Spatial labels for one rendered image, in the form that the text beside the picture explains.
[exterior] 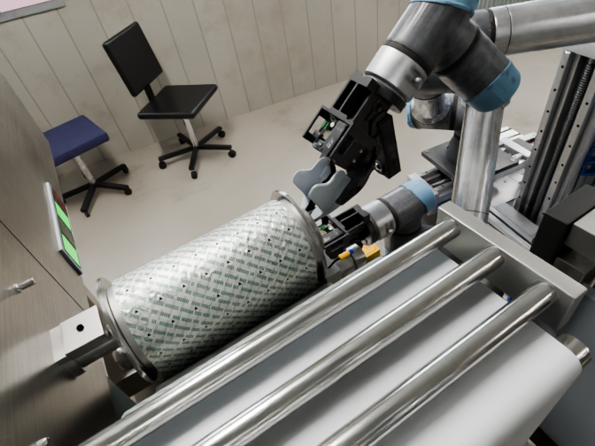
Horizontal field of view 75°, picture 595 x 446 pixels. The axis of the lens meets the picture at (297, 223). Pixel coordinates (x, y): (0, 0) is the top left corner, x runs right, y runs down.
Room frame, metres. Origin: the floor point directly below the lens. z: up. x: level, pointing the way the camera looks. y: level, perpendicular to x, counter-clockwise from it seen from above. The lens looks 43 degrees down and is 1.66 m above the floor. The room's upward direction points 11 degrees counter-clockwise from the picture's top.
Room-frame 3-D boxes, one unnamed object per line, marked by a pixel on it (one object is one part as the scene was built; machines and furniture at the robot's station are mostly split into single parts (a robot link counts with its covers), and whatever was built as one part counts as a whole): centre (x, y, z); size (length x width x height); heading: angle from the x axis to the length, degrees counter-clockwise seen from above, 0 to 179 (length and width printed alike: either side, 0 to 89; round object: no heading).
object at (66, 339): (0.28, 0.28, 1.28); 0.06 x 0.05 x 0.02; 114
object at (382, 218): (0.53, -0.15, 1.11); 0.08 x 0.05 x 0.08; 24
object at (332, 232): (0.50, -0.07, 1.12); 0.12 x 0.08 x 0.09; 114
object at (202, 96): (2.74, 0.68, 0.48); 0.62 x 0.62 x 0.97
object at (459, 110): (1.05, -0.61, 0.98); 0.13 x 0.12 x 0.14; 62
